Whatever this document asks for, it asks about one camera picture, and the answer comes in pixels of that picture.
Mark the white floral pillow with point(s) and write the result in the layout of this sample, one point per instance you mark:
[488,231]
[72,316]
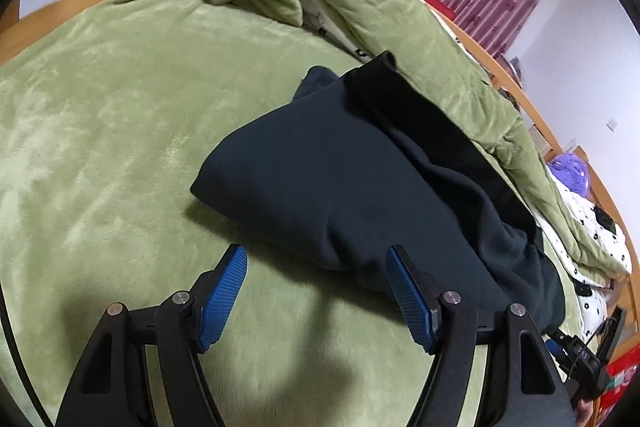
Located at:
[590,314]

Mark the black sweatshirt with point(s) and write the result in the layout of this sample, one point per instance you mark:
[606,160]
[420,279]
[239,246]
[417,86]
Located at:
[325,177]

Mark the purple plush toy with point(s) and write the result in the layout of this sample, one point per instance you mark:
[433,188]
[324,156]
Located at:
[570,172]

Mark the white wall switch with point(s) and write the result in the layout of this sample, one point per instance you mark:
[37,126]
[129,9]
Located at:
[613,124]

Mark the black remote control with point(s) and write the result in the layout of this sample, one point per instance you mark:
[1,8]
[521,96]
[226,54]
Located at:
[603,219]
[583,289]

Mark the red box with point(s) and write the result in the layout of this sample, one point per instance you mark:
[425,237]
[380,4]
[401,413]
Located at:
[617,382]

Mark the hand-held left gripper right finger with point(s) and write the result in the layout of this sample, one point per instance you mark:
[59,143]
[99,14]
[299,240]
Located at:
[407,302]

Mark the green plush bed sheet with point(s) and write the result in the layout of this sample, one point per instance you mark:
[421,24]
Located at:
[100,132]

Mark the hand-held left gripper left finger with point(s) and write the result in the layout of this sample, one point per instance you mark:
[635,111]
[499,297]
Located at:
[222,297]

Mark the person's right hand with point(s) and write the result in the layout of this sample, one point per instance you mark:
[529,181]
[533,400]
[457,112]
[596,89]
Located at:
[585,412]

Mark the green quilt with floral lining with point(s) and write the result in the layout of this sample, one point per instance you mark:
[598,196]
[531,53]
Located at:
[390,7]

